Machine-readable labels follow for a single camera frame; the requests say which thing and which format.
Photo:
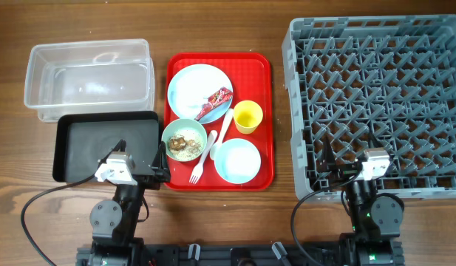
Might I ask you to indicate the red snack wrapper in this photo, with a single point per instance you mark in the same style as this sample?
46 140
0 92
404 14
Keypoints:
215 100

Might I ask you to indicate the grey dishwasher rack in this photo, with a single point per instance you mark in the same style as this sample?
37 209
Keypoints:
391 76

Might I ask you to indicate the yellow plastic cup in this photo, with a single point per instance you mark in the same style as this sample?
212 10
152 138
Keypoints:
247 116

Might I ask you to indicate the clear plastic bin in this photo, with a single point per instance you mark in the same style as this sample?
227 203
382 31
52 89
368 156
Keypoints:
89 77

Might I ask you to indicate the green bowl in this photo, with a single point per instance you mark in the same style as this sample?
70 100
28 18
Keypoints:
178 124

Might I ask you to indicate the red serving tray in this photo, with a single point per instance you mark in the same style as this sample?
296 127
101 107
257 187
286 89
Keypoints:
250 76

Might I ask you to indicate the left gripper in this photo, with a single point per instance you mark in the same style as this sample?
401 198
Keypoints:
160 166

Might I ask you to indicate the large light blue plate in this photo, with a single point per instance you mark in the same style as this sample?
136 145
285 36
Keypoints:
191 88

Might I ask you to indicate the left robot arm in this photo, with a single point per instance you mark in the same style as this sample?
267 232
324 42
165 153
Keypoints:
114 221

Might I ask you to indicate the white plastic fork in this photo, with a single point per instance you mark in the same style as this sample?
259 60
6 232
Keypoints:
198 169

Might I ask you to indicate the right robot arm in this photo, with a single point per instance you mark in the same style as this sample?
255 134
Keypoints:
376 217

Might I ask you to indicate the black plastic tray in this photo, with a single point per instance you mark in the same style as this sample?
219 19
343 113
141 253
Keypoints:
82 140

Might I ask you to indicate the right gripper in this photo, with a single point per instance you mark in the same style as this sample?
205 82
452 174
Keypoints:
342 171

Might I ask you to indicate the small light blue bowl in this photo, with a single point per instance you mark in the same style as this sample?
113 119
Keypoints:
237 161

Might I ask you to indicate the food scraps with rice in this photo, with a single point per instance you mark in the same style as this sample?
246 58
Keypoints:
185 144

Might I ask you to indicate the white plastic spoon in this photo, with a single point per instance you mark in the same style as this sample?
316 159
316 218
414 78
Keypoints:
225 125

